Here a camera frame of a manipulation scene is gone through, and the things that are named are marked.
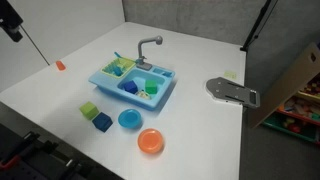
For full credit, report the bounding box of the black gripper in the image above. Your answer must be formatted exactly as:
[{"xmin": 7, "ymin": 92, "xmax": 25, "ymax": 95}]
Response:
[{"xmin": 0, "ymin": 0, "xmax": 25, "ymax": 43}]

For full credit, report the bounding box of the light blue toy sink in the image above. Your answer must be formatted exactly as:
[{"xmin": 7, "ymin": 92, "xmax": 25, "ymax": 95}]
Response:
[{"xmin": 87, "ymin": 56, "xmax": 176, "ymax": 112}]

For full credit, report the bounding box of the lime green toy block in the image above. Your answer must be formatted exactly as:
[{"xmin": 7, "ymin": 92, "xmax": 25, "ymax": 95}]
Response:
[{"xmin": 78, "ymin": 101, "xmax": 100, "ymax": 121}]

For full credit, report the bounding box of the green cup in sink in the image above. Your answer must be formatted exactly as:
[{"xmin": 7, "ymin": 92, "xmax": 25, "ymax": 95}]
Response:
[{"xmin": 144, "ymin": 79, "xmax": 158, "ymax": 95}]

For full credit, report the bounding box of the small orange toy cup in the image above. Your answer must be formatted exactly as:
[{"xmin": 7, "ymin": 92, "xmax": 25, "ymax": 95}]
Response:
[{"xmin": 55, "ymin": 60, "xmax": 67, "ymax": 72}]

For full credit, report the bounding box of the yellow-green dish rack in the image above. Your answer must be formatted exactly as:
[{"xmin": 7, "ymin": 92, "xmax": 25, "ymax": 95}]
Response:
[{"xmin": 101, "ymin": 56, "xmax": 137, "ymax": 79}]

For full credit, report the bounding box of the grey toy faucet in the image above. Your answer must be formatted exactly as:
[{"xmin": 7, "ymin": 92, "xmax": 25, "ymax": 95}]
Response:
[{"xmin": 134, "ymin": 35, "xmax": 164, "ymax": 71}]

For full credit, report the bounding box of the black clamp equipment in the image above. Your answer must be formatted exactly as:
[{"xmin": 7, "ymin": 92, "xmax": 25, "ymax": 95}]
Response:
[{"xmin": 0, "ymin": 123, "xmax": 124, "ymax": 180}]

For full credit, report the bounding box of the white toy dish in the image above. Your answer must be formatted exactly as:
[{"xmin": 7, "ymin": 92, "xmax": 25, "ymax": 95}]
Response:
[{"xmin": 135, "ymin": 89, "xmax": 152, "ymax": 101}]

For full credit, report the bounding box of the blue toy plate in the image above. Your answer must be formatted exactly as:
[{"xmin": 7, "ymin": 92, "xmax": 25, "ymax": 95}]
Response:
[{"xmin": 117, "ymin": 108, "xmax": 142, "ymax": 129}]

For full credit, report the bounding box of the orange bowl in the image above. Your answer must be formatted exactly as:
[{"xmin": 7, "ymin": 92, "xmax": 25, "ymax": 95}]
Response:
[{"xmin": 137, "ymin": 128, "xmax": 165, "ymax": 155}]

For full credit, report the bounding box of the pale green sticky note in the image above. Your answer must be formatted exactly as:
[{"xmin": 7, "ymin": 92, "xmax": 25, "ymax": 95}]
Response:
[{"xmin": 223, "ymin": 70, "xmax": 238, "ymax": 81}]

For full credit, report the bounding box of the grey metal mounting plate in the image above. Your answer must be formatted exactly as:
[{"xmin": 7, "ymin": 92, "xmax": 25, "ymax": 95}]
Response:
[{"xmin": 205, "ymin": 76, "xmax": 261, "ymax": 109}]

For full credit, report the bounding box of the black tripod pole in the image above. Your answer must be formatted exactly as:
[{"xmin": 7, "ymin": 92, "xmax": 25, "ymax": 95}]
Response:
[{"xmin": 239, "ymin": 0, "xmax": 279, "ymax": 52}]

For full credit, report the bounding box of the wooden toy shelf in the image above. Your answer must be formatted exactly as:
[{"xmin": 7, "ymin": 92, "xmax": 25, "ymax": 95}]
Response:
[{"xmin": 247, "ymin": 41, "xmax": 320, "ymax": 146}]

